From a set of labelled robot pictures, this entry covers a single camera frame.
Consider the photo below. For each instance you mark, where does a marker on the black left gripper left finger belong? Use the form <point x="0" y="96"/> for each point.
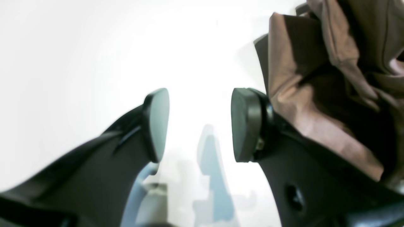
<point x="90" y="185"/>

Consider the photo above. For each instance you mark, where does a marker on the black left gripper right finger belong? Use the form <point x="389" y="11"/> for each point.
<point x="312" y="186"/>

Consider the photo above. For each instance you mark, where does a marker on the mauve T-shirt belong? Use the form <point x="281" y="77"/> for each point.
<point x="336" y="74"/>

